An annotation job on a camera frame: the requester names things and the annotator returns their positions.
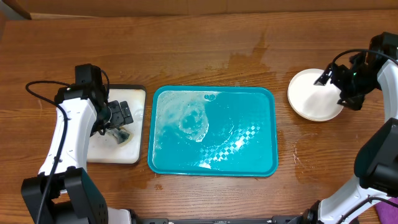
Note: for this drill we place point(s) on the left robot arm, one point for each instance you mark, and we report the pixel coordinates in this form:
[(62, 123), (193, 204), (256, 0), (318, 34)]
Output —
[(63, 192)]

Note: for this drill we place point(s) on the purple cloth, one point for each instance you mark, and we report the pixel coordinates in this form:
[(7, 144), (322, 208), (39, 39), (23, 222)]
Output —
[(386, 213)]

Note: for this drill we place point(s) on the green and yellow sponge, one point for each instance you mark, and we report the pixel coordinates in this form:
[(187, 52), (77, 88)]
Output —
[(121, 135)]

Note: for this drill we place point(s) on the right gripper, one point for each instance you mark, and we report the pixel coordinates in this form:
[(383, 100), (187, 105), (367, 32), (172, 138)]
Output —
[(356, 101)]

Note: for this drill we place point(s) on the teal plastic serving tray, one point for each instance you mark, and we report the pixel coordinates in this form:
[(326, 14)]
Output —
[(213, 131)]

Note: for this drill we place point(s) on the black tray with white liner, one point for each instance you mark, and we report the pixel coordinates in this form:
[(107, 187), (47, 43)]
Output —
[(104, 149)]

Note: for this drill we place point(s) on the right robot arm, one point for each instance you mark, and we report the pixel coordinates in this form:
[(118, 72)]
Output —
[(375, 166)]

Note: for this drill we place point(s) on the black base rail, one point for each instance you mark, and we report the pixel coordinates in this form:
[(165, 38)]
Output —
[(217, 221)]

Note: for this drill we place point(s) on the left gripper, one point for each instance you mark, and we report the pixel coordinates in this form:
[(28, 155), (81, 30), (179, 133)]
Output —
[(122, 114)]

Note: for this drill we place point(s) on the white plate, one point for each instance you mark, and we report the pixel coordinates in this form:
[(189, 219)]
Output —
[(313, 102)]

